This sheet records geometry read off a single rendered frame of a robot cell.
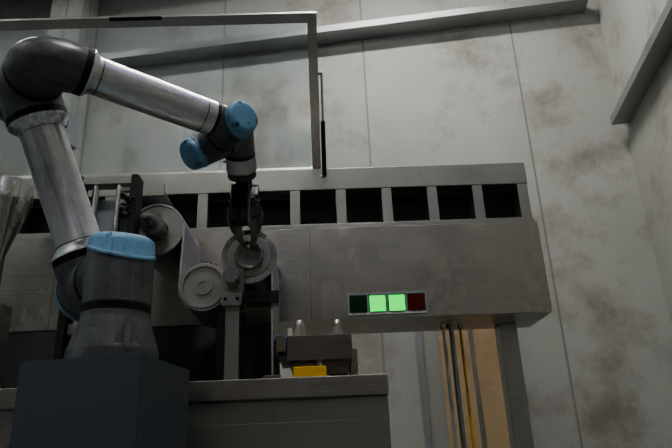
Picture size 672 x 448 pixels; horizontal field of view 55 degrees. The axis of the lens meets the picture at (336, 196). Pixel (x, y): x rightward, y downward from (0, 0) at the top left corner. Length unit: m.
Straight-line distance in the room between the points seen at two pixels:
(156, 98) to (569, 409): 3.73
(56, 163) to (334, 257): 1.01
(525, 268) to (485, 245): 0.14
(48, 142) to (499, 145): 4.05
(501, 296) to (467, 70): 3.44
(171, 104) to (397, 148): 3.78
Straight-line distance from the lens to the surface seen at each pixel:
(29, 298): 2.23
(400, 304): 2.03
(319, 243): 2.08
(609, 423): 4.63
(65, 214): 1.32
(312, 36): 2.07
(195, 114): 1.37
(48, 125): 1.38
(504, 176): 2.25
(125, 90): 1.33
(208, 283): 1.73
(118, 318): 1.13
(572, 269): 4.76
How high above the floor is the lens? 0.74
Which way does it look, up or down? 22 degrees up
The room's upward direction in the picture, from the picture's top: 2 degrees counter-clockwise
